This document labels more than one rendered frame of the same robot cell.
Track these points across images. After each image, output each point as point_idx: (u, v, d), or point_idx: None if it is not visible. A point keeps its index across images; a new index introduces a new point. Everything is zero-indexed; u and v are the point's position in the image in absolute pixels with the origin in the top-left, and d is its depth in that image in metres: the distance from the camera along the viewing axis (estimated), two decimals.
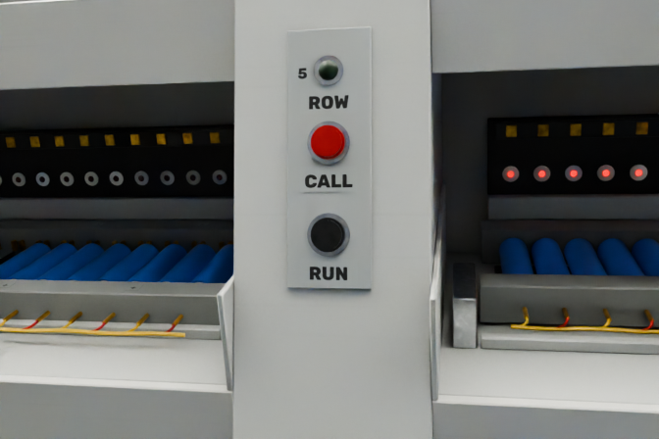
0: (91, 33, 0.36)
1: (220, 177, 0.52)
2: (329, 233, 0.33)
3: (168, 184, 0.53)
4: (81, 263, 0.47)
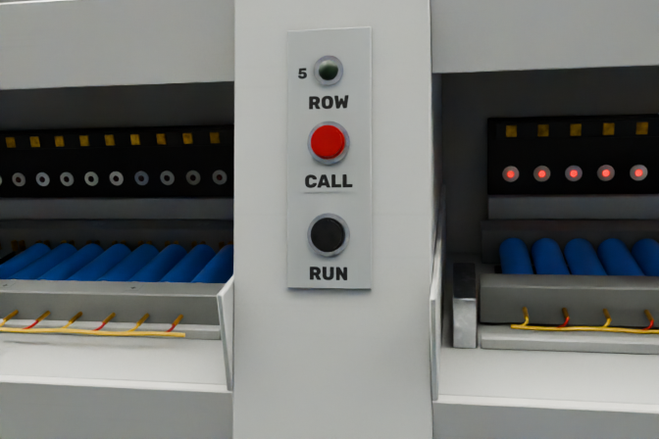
0: (91, 33, 0.36)
1: (220, 177, 0.52)
2: (329, 233, 0.33)
3: (168, 184, 0.53)
4: (81, 263, 0.47)
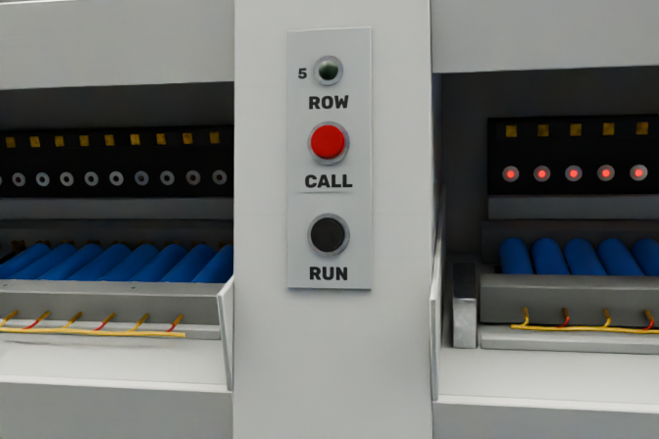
0: (91, 33, 0.36)
1: (220, 177, 0.52)
2: (329, 233, 0.33)
3: (168, 184, 0.53)
4: (81, 263, 0.47)
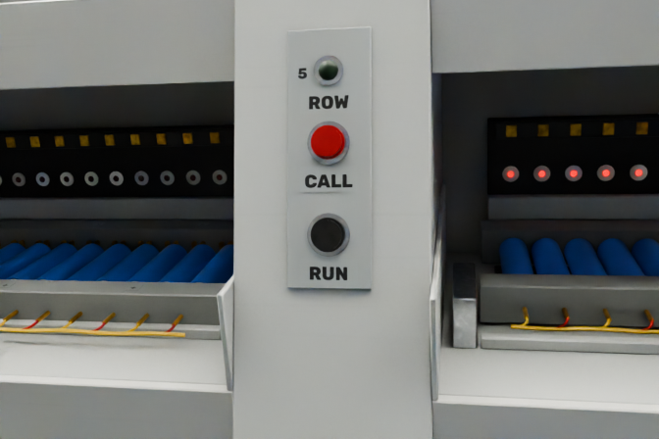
0: (91, 33, 0.36)
1: (220, 177, 0.52)
2: (329, 233, 0.33)
3: (168, 184, 0.53)
4: (81, 263, 0.47)
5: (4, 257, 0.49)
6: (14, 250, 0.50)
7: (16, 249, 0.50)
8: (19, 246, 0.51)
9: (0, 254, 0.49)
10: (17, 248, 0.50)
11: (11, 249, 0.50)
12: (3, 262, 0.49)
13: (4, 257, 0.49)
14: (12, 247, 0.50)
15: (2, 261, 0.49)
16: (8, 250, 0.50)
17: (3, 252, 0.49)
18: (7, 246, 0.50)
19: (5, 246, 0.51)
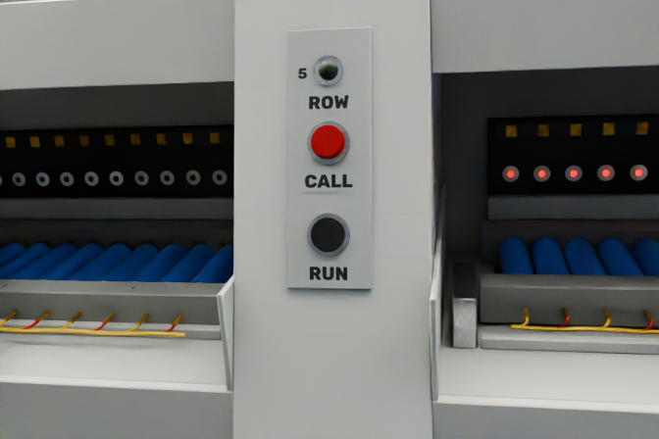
0: (91, 33, 0.36)
1: (220, 177, 0.52)
2: (329, 233, 0.33)
3: (168, 184, 0.53)
4: (81, 263, 0.47)
5: (5, 257, 0.49)
6: (14, 250, 0.50)
7: (16, 249, 0.50)
8: (19, 246, 0.51)
9: (1, 254, 0.49)
10: (17, 248, 0.51)
11: (11, 249, 0.50)
12: (4, 262, 0.49)
13: (5, 257, 0.49)
14: (12, 247, 0.50)
15: (3, 261, 0.49)
16: (8, 250, 0.50)
17: (4, 252, 0.49)
18: (7, 246, 0.50)
19: (5, 246, 0.51)
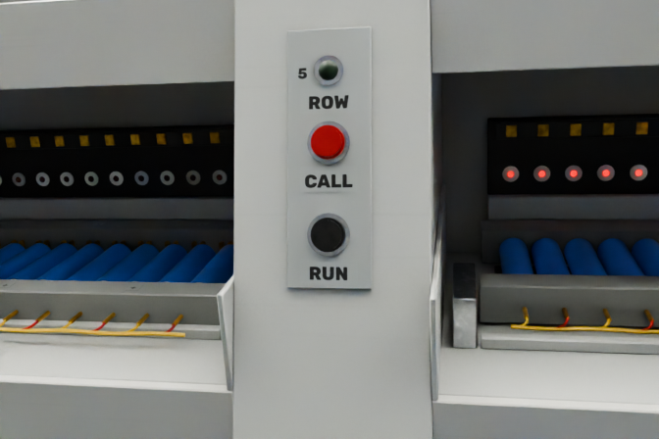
0: (91, 33, 0.36)
1: (220, 177, 0.52)
2: (329, 233, 0.33)
3: (168, 184, 0.53)
4: (81, 263, 0.47)
5: (5, 257, 0.49)
6: (14, 250, 0.50)
7: (16, 249, 0.50)
8: (19, 246, 0.51)
9: (1, 254, 0.49)
10: (17, 248, 0.51)
11: (11, 249, 0.50)
12: (4, 262, 0.49)
13: (5, 257, 0.49)
14: (12, 247, 0.50)
15: (3, 261, 0.49)
16: (8, 250, 0.50)
17: (4, 252, 0.49)
18: (7, 246, 0.50)
19: (5, 246, 0.51)
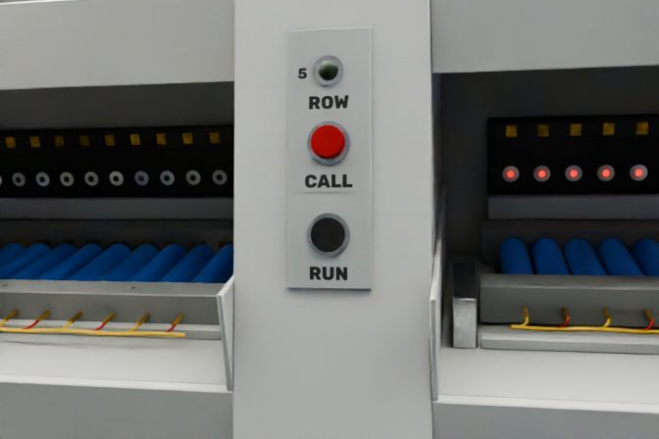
0: (91, 33, 0.36)
1: (220, 177, 0.52)
2: (329, 233, 0.33)
3: (168, 184, 0.53)
4: (81, 263, 0.47)
5: (5, 257, 0.49)
6: (14, 250, 0.50)
7: (16, 249, 0.50)
8: (19, 246, 0.51)
9: (1, 254, 0.49)
10: (17, 248, 0.51)
11: (11, 249, 0.50)
12: (4, 262, 0.49)
13: (5, 257, 0.49)
14: (12, 247, 0.50)
15: (3, 261, 0.49)
16: (8, 250, 0.50)
17: (4, 252, 0.49)
18: (7, 246, 0.50)
19: (5, 246, 0.51)
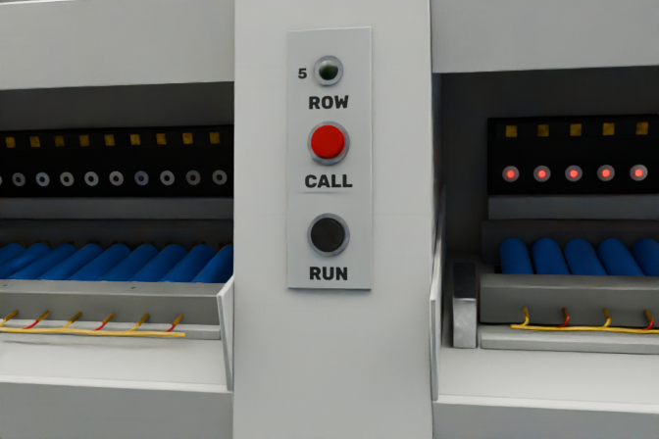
0: (91, 33, 0.36)
1: (220, 177, 0.52)
2: (329, 233, 0.33)
3: (168, 184, 0.53)
4: (81, 263, 0.47)
5: (5, 257, 0.49)
6: (14, 250, 0.50)
7: (16, 249, 0.50)
8: (19, 246, 0.51)
9: (1, 254, 0.49)
10: (17, 248, 0.51)
11: (11, 249, 0.50)
12: (4, 262, 0.49)
13: (5, 257, 0.49)
14: (12, 247, 0.50)
15: (3, 261, 0.49)
16: (8, 250, 0.50)
17: (4, 252, 0.49)
18: (7, 246, 0.50)
19: (5, 246, 0.51)
